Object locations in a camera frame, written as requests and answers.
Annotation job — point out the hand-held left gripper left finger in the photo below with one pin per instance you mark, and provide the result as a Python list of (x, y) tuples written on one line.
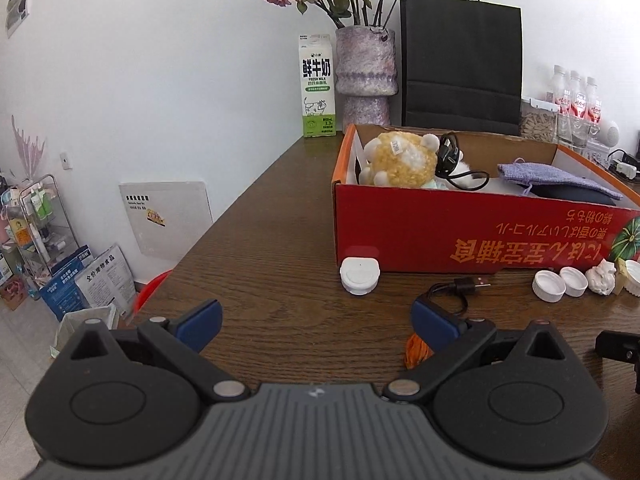
[(200, 327)]

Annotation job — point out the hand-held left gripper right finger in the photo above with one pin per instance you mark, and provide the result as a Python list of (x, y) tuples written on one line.
[(432, 327)]

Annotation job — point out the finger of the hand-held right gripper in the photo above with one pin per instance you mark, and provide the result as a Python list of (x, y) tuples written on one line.
[(622, 347)]

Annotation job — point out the yellow white toy cake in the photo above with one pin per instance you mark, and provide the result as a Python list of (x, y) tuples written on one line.
[(631, 277)]

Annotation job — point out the white plastic lid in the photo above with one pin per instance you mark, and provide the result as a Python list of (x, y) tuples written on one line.
[(548, 286), (575, 280)]

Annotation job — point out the white round lidded case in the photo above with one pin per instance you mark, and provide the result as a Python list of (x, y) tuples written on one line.
[(360, 277)]

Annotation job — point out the red orange cardboard box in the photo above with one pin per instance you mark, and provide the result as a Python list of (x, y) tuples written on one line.
[(450, 230)]

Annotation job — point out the dark zip case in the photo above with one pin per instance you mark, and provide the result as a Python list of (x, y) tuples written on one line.
[(575, 195)]

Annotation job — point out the orange white plush toy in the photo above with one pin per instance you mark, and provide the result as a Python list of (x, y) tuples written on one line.
[(400, 162)]

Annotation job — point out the purple cloth pouch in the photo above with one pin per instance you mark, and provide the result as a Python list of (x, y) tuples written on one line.
[(550, 175)]

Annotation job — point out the orange yarn bundle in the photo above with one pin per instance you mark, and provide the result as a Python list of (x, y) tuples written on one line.
[(415, 352)]

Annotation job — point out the red plastic stool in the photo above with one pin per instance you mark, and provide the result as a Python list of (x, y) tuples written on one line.
[(150, 295)]

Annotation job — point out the white printed bag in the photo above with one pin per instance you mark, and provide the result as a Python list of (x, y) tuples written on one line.
[(107, 275)]

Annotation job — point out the white waste bin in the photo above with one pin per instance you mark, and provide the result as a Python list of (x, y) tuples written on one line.
[(75, 325)]

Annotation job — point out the pale green plastic bag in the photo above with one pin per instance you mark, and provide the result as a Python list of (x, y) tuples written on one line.
[(432, 186)]

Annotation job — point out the white plug charger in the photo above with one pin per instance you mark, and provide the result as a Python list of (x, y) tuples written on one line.
[(625, 167)]

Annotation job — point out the small brown floor box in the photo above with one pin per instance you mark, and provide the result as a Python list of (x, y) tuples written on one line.
[(12, 292)]

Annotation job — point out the black power adapter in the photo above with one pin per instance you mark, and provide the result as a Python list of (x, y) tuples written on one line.
[(622, 155)]

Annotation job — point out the white printed tin box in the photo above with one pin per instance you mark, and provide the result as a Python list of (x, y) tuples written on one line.
[(596, 151)]

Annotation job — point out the white round speaker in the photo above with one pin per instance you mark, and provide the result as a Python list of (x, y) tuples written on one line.
[(611, 134)]

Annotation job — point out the clear drinking glass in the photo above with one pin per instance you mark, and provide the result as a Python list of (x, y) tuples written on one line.
[(575, 132)]

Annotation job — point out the clear jar of seeds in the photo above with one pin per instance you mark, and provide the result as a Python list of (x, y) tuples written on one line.
[(537, 122)]

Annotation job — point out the red label water bottle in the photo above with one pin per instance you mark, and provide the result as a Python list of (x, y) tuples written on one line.
[(576, 95), (593, 102), (559, 90)]

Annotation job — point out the purple textured vase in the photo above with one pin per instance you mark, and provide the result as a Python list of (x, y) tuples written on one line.
[(365, 70)]

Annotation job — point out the white green milk carton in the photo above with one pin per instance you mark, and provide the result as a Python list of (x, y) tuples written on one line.
[(317, 85)]

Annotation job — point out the black paper bag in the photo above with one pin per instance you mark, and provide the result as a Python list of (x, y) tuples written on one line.
[(460, 60)]

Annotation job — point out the white wall panel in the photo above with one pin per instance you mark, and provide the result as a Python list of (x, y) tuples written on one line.
[(165, 220)]

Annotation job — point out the white wall socket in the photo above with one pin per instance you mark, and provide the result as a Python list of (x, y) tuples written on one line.
[(65, 161)]

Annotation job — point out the purple plant wall decal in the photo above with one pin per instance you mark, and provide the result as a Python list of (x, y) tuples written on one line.
[(27, 150)]

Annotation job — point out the wall poster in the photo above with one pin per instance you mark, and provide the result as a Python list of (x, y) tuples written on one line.
[(20, 0)]

